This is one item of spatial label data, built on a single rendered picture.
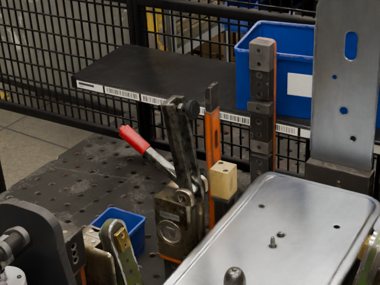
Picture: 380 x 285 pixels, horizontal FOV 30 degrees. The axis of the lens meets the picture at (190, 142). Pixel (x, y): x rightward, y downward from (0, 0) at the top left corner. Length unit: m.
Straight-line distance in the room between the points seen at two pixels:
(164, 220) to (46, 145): 2.41
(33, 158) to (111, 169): 1.56
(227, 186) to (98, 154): 0.85
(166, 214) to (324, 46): 0.38
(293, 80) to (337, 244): 0.38
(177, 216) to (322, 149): 0.32
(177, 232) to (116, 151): 0.85
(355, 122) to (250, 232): 0.28
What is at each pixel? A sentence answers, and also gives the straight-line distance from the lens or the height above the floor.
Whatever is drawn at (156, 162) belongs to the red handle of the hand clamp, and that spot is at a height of 1.10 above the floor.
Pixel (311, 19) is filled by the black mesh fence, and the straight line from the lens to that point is 1.53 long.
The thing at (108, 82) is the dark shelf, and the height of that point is 1.03.
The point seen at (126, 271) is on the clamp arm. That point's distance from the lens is 1.01.
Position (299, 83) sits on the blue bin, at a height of 1.10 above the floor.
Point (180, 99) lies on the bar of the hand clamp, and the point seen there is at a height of 1.21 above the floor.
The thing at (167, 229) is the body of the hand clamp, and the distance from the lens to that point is 1.15.
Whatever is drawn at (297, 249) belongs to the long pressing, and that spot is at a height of 1.00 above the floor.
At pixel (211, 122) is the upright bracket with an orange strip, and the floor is 1.14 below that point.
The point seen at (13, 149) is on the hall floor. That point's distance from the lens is 3.54.
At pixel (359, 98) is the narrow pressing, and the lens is 1.23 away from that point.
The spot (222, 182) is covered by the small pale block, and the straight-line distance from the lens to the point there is 1.16.
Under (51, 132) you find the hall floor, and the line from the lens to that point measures 3.63.
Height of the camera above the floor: 1.68
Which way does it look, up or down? 30 degrees down
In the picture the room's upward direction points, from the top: 3 degrees counter-clockwise
